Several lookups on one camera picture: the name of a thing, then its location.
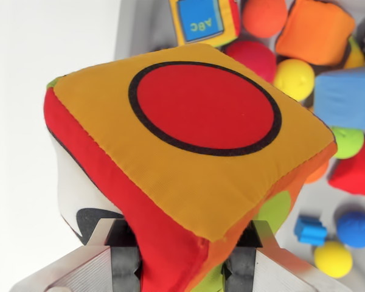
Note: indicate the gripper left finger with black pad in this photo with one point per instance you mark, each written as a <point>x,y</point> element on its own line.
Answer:
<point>79,270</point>

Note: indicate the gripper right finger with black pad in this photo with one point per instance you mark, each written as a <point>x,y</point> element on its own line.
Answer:
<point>276,270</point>

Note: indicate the large fabric cube number six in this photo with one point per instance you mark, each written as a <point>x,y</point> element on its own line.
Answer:
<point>200,109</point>

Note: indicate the grey plastic bin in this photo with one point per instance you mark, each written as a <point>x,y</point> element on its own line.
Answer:
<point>310,200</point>

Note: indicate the small blue foam block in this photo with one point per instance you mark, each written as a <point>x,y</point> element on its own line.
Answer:
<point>310,231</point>

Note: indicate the smooth yellow ball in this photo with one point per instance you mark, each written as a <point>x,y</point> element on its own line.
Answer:
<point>295,79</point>
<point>333,260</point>

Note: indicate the smooth blue ball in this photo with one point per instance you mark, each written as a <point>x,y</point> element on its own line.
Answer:
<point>356,229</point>

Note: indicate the smooth orange ball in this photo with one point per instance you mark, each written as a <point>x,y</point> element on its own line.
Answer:
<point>317,173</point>
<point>264,16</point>

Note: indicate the red soft block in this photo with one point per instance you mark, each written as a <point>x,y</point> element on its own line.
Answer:
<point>356,173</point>

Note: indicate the smooth green ball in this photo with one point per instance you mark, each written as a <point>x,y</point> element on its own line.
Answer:
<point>348,143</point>

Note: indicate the light blue soft block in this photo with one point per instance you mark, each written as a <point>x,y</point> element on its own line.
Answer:
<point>346,97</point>

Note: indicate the dark red ball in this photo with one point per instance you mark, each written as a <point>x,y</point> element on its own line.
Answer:
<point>252,59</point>

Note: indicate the yellow soft toy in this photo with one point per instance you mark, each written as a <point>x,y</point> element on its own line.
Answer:
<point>354,56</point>

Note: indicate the orange soft cube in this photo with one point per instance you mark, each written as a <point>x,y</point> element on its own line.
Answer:
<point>316,30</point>

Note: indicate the yellow fabric cube ABC book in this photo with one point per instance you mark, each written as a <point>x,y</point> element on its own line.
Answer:
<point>200,21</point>

